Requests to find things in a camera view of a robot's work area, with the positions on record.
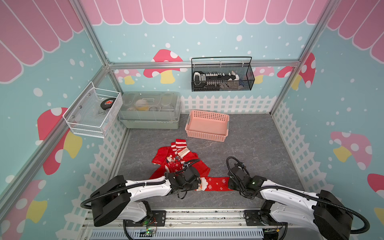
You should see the red sock white lettering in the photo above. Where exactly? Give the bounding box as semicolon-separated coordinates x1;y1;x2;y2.
150;147;199;179

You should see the white black remote in basket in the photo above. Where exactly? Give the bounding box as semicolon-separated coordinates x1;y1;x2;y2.
192;71;240;91

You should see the black wire mesh wall basket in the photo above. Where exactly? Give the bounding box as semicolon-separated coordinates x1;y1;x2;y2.
191;57;255;92

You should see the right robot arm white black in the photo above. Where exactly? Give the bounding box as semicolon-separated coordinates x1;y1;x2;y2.
226;157;370;240

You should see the black red tape measure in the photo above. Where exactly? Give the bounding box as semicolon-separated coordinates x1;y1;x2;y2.
100;98;117;111

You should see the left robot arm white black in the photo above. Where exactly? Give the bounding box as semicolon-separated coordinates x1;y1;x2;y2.
80;159;202;227

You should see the red white striped sock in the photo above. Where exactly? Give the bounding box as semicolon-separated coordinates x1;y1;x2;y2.
171;139;190;159

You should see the red Santa sock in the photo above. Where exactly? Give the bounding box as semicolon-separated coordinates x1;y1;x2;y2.
197;177;232;192

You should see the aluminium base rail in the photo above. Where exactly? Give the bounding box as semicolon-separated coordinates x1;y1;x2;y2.
78;209;288;240

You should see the clear lidded storage box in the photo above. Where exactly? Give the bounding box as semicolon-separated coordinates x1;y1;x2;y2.
118;91;181;130

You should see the white wire wall basket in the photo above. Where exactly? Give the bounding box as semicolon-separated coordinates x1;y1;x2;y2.
63;82;123;139

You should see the pink plastic basket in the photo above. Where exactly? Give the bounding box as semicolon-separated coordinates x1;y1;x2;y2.
185;110;230;142

